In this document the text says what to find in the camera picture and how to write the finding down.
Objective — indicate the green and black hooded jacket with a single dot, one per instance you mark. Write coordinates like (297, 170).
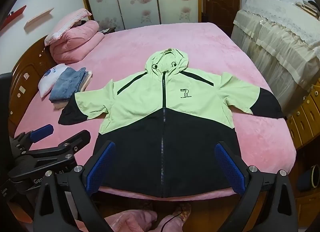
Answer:
(140, 96)

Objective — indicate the white printed pillow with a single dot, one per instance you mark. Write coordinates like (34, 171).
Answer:
(48, 81)

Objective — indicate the bed with pink sheet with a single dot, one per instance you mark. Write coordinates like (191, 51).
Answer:
(212, 54)

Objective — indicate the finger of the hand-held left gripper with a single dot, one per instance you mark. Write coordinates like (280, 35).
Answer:
(72, 144)
(41, 130)

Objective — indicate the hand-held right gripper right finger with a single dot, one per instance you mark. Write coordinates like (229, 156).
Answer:
(230, 169)

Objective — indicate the red wall shelf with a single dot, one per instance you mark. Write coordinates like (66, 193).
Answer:
(15, 14)

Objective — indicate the stack of books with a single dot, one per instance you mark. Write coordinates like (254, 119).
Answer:
(306, 6)

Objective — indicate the folded blue jeans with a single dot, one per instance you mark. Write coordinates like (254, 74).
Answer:
(65, 84)

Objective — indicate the dark slipper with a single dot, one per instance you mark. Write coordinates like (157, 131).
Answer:
(306, 179)

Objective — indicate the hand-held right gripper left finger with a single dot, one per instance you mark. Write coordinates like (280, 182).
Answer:
(100, 169)

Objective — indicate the wooden headboard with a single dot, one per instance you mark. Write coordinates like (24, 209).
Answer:
(27, 76)

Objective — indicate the folded pink quilt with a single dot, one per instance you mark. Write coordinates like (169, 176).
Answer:
(75, 44)

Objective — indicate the wooden drawer cabinet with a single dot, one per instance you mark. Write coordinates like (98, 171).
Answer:
(305, 116)

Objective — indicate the pink pillow with lace trim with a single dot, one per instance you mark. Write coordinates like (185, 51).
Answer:
(67, 20)

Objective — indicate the wooden wall shelf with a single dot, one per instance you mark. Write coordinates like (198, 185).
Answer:
(38, 18)

